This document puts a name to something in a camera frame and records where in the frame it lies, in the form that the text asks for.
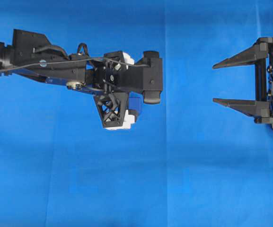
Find blue table cloth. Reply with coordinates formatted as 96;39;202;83
0;0;273;227

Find blue block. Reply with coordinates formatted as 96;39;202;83
128;97;143;112

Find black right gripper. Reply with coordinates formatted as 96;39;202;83
212;37;273;123

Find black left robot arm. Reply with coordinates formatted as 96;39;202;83
0;29;139;130

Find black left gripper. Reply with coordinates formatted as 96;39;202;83
85;51;141;130

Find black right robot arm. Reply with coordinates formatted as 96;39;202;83
213;37;273;129

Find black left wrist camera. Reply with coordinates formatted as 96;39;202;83
116;51;163;104

